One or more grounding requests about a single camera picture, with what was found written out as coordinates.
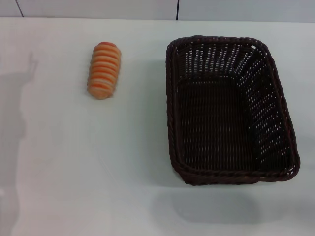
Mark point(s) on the black woven rectangular basket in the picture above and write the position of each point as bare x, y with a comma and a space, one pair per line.
211, 137

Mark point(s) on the striped orange bread roll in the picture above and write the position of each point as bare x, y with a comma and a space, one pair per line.
104, 71

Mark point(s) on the black vertical wall strip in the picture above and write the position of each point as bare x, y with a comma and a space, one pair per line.
177, 9

